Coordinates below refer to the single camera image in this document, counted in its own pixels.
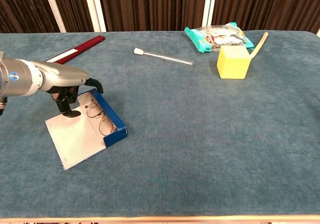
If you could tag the thin metal frame glasses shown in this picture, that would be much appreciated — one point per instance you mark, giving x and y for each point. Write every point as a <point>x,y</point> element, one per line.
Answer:
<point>95,111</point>

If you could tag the yellow foam cube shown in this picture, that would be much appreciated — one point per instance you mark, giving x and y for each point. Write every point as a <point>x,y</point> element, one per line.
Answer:
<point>232,66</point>

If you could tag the white frame post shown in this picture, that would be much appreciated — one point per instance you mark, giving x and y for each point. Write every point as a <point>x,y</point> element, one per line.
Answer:
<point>318,32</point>
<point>210,4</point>
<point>94,7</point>
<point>53,7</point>

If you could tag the teal snack packet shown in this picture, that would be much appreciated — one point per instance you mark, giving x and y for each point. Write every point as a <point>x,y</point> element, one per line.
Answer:
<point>225,37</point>

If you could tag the blue-green table cloth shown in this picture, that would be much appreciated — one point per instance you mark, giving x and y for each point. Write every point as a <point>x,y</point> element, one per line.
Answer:
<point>187,146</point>

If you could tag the dark brown pleated curtain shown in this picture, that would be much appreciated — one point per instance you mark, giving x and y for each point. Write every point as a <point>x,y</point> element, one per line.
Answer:
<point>150,6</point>

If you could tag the glass test tube white cap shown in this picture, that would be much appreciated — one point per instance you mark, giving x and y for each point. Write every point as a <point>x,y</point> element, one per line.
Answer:
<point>162,57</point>

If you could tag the blue printed glasses case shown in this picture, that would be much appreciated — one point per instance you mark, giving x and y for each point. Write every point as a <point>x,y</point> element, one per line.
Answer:
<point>75,139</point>

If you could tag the wooden stick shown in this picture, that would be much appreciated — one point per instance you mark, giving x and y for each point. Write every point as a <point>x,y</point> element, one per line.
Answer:
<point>261,42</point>

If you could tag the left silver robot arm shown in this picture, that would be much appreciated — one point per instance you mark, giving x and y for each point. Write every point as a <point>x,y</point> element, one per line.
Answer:
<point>17,77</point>

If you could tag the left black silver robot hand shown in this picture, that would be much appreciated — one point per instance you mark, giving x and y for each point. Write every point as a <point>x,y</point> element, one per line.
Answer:
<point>62,76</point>

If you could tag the red and white flat stick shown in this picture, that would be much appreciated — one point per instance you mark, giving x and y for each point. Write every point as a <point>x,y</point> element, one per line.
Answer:
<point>82,46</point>

